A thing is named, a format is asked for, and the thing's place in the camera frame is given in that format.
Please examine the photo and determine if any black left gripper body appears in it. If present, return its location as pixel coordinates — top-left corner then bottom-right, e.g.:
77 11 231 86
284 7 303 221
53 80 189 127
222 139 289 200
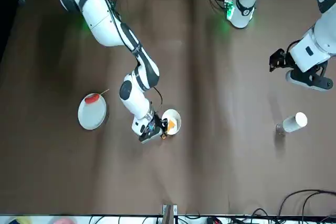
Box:
284 49 299 69

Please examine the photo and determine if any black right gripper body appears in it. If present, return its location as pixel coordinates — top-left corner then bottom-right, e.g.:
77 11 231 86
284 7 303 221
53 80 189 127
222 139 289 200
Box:
139 113 162 144

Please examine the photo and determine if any white oil pot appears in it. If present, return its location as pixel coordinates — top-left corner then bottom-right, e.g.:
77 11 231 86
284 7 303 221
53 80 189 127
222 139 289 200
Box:
275 112 308 136

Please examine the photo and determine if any small white bowl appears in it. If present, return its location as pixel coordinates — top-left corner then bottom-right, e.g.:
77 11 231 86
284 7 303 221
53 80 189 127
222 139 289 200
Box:
161 109 182 136

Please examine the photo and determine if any white round plate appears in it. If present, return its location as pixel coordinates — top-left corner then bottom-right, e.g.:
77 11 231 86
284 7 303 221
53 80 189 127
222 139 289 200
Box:
77 92 108 131

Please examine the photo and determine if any red sausage on skewer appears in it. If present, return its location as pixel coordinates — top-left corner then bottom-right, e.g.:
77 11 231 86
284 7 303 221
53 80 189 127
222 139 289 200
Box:
85 89 110 104

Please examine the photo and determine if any green-lit connector board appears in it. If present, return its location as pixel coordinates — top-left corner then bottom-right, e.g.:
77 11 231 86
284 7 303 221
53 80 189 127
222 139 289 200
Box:
223 0 235 20

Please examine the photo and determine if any pink plate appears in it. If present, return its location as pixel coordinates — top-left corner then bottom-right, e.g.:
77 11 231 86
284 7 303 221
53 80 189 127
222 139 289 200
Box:
49 216 77 224

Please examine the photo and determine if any yellow plate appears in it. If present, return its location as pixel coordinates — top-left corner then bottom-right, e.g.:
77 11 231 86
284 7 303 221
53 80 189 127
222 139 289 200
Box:
9 216 32 224

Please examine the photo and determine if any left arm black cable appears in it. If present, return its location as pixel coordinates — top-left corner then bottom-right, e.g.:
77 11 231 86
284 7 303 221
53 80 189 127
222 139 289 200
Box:
287 39 301 61

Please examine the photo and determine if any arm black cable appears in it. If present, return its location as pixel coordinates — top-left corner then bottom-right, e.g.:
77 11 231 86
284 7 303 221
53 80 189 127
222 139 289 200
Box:
287 39 301 61
103 0 164 111

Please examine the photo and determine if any aluminium frame post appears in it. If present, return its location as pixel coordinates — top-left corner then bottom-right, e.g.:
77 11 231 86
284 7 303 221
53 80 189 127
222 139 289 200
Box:
162 203 179 224

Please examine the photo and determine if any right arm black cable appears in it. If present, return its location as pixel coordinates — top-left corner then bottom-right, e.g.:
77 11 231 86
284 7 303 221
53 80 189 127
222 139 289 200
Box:
103 0 164 111

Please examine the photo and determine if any short black looped cable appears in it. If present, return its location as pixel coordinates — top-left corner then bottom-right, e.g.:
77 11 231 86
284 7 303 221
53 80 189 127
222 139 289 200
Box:
250 207 268 224

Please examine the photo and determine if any long black looped cable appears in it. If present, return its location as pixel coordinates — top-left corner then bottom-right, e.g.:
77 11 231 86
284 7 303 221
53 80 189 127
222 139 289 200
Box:
278 188 336 224
301 191 336 224

